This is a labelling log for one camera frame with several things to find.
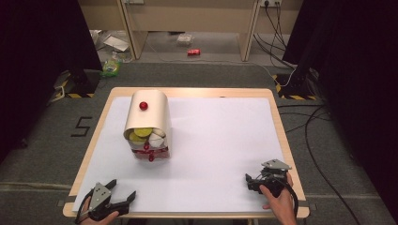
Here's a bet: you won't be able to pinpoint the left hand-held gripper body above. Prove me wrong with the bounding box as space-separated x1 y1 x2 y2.
88 182 130 221

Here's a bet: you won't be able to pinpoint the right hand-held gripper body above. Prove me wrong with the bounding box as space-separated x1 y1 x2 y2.
254 158 293 199

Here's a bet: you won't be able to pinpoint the person's left hand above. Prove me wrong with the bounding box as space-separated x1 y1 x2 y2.
79 197 120 225

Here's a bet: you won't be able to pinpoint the person's right hand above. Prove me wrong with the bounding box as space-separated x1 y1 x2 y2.
259 172 299 225

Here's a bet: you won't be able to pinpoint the white table sheet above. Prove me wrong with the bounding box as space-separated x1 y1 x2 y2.
72 96 298 214

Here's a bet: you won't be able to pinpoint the yellow round toy piece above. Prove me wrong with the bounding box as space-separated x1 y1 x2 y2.
133 127 154 139
128 130 148 145

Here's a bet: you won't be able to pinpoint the white toy piece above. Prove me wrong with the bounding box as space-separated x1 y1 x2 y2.
151 127 166 139
147 133 165 148

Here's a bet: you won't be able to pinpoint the cream roll-top box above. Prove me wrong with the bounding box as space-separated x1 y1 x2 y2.
123 89 173 162

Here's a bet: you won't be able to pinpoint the black stand base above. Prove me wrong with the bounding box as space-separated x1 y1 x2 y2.
271 72 317 101
51 68 101 99

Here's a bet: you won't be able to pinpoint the wooden table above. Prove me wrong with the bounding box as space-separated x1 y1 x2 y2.
62 86 311 219

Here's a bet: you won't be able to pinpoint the green plastic bag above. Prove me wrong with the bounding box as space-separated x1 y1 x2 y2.
99 51 123 79

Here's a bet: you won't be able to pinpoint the black curtain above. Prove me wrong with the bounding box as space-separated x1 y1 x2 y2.
282 0 398 217
0 0 103 163

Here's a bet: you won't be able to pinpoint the white crumpled paper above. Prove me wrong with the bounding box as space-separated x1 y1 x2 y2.
89 29 131 53

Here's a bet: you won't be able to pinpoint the clear plastic package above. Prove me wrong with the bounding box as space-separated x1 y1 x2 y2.
176 33 194 47

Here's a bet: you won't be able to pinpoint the beige desk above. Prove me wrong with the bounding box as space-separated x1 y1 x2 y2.
77 0 304 63

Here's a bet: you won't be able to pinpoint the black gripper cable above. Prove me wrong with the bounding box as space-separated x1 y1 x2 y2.
74 195 92 225
281 177 300 218

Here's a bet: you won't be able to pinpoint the black floor cable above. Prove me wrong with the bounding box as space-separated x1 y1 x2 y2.
277 103 364 225

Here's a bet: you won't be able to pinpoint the black plugged cables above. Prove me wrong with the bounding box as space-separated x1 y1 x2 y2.
253 1 297 70

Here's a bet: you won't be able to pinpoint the white wall socket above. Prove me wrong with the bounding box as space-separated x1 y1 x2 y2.
260 0 283 8

